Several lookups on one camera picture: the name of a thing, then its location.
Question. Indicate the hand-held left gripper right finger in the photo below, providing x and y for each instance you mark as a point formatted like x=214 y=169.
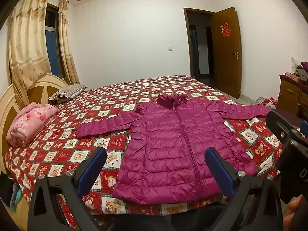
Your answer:
x=217 y=170

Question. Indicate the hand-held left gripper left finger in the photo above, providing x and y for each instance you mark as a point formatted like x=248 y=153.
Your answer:
x=95 y=170

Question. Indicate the magenta puffer jacket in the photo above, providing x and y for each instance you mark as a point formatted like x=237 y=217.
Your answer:
x=168 y=149

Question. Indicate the clothes heap on floor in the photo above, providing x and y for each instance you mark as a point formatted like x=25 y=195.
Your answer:
x=266 y=102

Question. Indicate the clothes pile on dresser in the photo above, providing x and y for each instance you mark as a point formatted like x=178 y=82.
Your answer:
x=302 y=72

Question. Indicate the person's right hand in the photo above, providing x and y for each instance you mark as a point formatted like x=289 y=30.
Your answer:
x=298 y=214

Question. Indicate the red patchwork bed sheet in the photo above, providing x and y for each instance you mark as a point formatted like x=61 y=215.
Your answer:
x=60 y=154

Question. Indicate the brown wooden dresser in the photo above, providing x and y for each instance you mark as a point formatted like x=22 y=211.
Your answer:
x=288 y=96

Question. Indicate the pink folded blanket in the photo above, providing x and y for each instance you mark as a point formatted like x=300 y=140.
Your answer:
x=31 y=122

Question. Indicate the grey patterned pillow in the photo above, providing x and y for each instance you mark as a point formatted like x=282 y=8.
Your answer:
x=67 y=92

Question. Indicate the teal cloth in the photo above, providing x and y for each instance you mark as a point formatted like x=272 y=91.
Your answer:
x=15 y=196

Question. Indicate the brown wooden door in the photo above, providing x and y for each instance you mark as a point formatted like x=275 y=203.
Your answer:
x=226 y=69

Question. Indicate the cream wooden bed headboard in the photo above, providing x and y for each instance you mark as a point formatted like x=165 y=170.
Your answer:
x=7 y=105

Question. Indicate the window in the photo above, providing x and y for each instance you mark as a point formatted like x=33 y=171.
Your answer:
x=54 y=45

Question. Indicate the narrow beige floral curtain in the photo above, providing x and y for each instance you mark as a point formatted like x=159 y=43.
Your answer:
x=66 y=41

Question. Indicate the red paper door decoration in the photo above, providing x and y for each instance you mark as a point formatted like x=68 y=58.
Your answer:
x=225 y=30

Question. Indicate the wide beige floral curtain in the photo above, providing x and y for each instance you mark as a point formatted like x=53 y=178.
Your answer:
x=26 y=45

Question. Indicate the dark wooden door frame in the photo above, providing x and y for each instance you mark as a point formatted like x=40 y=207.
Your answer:
x=187 y=43

